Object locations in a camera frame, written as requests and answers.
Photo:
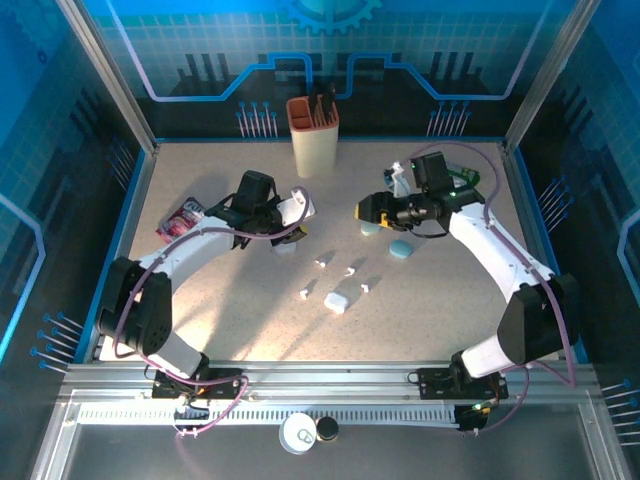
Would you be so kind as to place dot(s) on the white oval earbud case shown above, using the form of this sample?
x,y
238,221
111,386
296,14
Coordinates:
x,y
285,250

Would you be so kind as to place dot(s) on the green oval earbud case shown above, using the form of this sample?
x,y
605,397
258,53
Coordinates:
x,y
369,231

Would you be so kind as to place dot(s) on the blue oval earbud case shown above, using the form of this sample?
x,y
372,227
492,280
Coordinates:
x,y
401,249

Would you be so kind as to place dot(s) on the white square earbud case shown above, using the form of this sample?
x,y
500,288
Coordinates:
x,y
335,302

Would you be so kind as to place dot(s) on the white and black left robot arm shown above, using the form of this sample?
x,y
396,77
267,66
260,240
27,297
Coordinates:
x,y
200,245

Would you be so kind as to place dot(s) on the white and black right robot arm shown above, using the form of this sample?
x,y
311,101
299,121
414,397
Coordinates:
x,y
500,250

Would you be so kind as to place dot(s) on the green snack packet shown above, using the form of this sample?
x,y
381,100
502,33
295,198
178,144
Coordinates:
x,y
467,175

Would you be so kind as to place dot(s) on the pink snack packet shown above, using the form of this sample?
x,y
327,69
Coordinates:
x,y
180,220

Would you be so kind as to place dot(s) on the beige utensil holder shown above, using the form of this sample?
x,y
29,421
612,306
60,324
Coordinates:
x,y
315,150

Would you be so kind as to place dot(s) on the black round cap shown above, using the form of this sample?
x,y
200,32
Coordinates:
x,y
327,430

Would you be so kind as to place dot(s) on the white round lid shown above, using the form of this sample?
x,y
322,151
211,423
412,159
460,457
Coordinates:
x,y
295,440

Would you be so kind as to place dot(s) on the black controller box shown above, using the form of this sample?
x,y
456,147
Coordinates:
x,y
470,420

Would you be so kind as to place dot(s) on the grey metal shelf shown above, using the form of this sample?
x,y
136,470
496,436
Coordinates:
x,y
150,460

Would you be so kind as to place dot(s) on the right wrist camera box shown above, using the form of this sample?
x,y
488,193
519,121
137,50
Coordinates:
x,y
398,182

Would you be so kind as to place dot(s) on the aluminium side rail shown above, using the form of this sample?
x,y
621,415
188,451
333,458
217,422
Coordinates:
x,y
525,200
141,200

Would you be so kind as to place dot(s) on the aluminium front rail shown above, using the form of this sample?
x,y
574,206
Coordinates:
x,y
325,380

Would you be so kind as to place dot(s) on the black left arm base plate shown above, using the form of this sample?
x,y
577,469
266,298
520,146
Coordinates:
x,y
227,387

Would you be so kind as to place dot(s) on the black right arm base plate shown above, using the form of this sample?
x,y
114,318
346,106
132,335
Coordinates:
x,y
435,385

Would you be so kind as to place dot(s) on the aluminium frame post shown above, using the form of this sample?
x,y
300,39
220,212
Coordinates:
x,y
549,75
111,75

